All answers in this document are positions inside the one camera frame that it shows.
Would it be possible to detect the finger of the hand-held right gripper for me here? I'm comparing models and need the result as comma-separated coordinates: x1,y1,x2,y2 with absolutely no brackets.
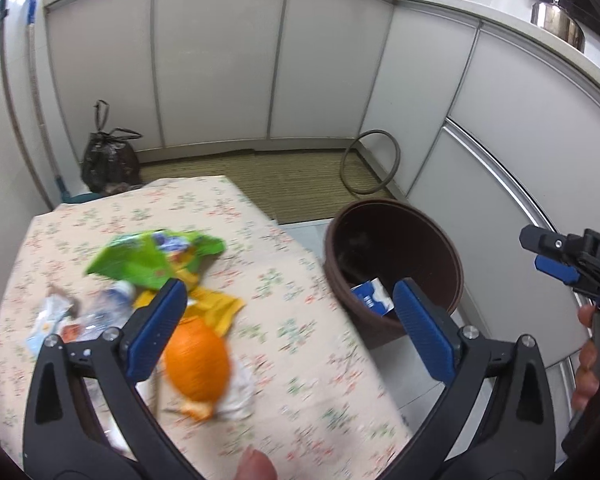
520,225,587,262
534,255,581,286

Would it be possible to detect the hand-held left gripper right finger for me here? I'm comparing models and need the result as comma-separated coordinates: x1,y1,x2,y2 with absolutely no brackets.
380,279,556,480

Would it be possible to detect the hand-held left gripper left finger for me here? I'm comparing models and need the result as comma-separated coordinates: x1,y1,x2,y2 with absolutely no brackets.
22,277,201,480

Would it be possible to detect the orange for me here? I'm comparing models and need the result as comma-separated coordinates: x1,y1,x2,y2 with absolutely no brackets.
164,317,231,403

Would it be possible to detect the clear plastic bottle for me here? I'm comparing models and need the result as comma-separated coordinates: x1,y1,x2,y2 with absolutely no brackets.
82,280,137,335

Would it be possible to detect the blue and white carton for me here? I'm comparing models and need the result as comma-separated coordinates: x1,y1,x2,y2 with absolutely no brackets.
350,277,397,317

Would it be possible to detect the yellow wrapper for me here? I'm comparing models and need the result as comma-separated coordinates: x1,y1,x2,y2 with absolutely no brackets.
132,287,246,336

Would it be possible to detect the green snack bag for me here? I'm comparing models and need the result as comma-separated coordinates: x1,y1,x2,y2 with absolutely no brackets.
85,229,227,292

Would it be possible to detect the orange peel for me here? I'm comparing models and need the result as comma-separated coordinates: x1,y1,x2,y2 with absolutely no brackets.
177,399,216,422

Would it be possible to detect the brown round bin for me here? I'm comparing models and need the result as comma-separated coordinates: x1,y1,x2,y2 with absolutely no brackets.
324,199,465,351

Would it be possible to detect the white tissue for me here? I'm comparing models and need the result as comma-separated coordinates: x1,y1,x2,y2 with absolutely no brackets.
215,352,254,420

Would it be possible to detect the white plastic wrapper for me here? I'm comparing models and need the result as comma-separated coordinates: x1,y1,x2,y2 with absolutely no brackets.
26,294,81,357

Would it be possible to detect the person's right hand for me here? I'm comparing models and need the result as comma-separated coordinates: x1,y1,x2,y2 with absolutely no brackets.
571,304,600,411

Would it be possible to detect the person's left hand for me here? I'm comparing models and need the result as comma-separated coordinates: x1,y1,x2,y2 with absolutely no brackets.
236,447,277,480

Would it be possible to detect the floral tablecloth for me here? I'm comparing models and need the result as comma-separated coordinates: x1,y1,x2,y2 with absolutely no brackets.
0,175,413,480

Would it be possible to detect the teal dustpan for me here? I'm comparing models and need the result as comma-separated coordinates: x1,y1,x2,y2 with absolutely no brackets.
62,191,102,207

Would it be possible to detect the black garbage bag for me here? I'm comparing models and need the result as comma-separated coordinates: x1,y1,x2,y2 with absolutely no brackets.
81,100,143,193

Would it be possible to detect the green woven floor mat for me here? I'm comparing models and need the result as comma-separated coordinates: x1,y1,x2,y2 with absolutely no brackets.
140,147,406,226

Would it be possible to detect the steel pot with lid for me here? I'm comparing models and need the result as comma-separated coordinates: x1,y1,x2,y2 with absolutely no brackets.
530,0,587,53

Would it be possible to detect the white kitchen cabinet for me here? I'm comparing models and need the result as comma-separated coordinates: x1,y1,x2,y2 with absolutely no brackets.
44,0,600,361

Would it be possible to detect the dark rubber ring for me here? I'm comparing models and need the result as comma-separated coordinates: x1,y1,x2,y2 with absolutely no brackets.
342,130,400,196

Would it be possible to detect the mop handle with blue cap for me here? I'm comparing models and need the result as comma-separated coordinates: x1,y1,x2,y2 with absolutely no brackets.
24,0,68,201

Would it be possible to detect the broom handle with teal cap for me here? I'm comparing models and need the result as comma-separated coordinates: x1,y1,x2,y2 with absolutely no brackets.
0,0,48,208

